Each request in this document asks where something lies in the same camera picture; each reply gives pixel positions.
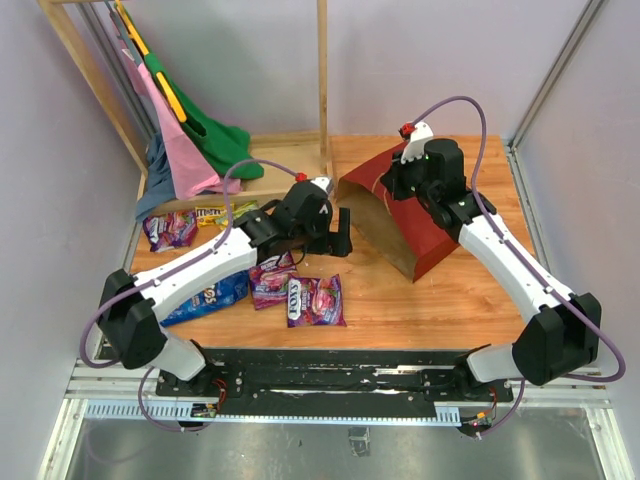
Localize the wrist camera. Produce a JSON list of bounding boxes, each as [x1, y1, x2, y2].
[[310, 175, 334, 196], [399, 121, 434, 164]]

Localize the wooden clothes rack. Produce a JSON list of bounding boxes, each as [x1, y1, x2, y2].
[[37, 0, 336, 214]]

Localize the grey slotted cable duct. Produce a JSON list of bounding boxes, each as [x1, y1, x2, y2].
[[84, 398, 462, 427]]

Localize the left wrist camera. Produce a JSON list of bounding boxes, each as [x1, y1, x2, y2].
[[310, 175, 334, 196]]

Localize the blue chips bag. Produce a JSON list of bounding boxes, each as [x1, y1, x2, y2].
[[160, 270, 249, 327]]

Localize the purple berries candy bag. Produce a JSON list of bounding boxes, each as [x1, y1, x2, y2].
[[249, 252, 297, 310]]

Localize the green cloth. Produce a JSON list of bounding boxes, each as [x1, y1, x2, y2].
[[127, 31, 264, 181]]

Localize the right aluminium frame post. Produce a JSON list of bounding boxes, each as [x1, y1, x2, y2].
[[507, 0, 609, 151]]

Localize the green yellow candy bag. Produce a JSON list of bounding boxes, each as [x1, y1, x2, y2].
[[216, 201, 258, 227]]

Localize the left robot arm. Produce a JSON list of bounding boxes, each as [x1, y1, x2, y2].
[[95, 176, 352, 396]]

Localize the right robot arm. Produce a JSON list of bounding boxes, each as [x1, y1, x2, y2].
[[381, 138, 602, 400]]

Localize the yellow hanger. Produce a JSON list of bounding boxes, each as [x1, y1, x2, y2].
[[115, 0, 187, 123]]

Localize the aluminium frame post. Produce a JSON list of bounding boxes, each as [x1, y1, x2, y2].
[[507, 0, 609, 151], [77, 3, 155, 145]]

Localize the left aluminium frame post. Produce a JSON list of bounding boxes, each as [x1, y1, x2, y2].
[[77, 3, 155, 145]]

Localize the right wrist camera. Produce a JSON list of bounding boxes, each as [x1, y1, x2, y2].
[[399, 121, 434, 164]]

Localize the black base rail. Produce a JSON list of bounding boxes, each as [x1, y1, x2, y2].
[[156, 348, 514, 406]]

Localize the front aluminium rail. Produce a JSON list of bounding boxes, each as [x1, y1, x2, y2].
[[64, 357, 614, 409]]

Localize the red brown paper bag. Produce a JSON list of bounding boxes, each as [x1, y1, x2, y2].
[[336, 144, 458, 282]]

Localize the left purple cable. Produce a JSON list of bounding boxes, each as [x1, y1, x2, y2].
[[79, 158, 307, 434]]

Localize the pink cloth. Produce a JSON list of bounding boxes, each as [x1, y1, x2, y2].
[[120, 42, 223, 200]]

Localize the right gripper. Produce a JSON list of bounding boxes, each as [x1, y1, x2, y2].
[[379, 147, 438, 206]]

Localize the blue grey cloth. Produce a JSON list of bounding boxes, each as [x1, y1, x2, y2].
[[135, 132, 176, 223]]

